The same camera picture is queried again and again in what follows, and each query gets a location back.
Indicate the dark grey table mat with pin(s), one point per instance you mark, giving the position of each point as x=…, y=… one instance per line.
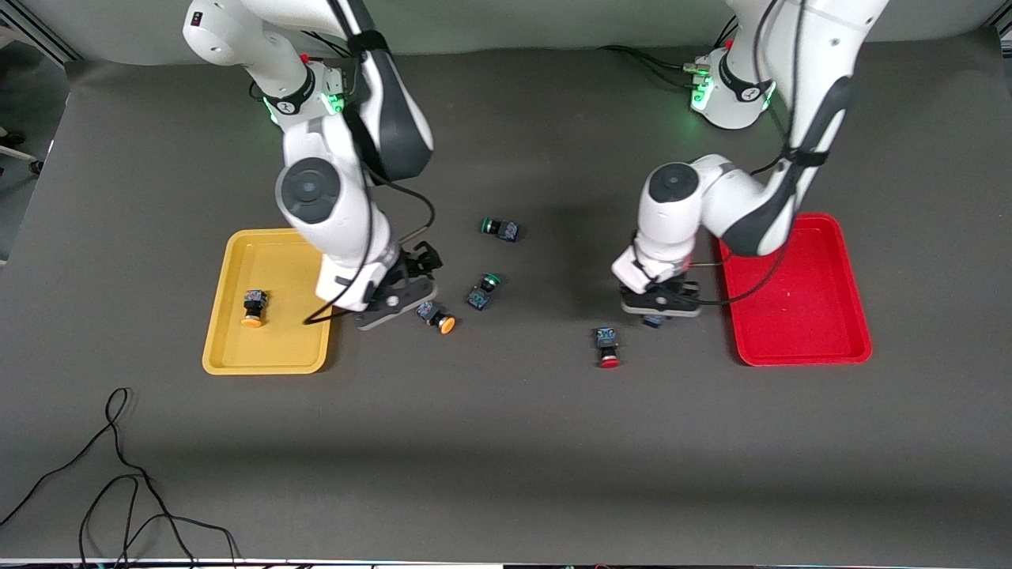
x=506, y=442

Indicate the red plastic tray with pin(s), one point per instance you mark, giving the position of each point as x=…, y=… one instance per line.
x=798, y=300

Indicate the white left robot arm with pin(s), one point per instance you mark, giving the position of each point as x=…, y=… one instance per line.
x=672, y=213

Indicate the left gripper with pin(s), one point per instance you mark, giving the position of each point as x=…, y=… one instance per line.
x=675, y=286

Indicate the green push button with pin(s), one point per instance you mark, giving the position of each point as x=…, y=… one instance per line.
x=500, y=229
x=483, y=291

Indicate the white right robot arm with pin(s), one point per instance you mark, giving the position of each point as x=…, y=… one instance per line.
x=332, y=213

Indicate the aluminium frame rail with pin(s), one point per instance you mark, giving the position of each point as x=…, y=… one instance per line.
x=47, y=43

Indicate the yellow push button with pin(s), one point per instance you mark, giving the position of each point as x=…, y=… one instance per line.
x=439, y=318
x=253, y=307

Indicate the yellow plastic tray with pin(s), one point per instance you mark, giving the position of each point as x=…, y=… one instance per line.
x=273, y=340

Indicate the red push button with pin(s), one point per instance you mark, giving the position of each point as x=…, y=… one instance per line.
x=608, y=346
x=653, y=321

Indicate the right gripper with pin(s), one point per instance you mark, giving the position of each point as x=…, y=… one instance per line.
x=417, y=265

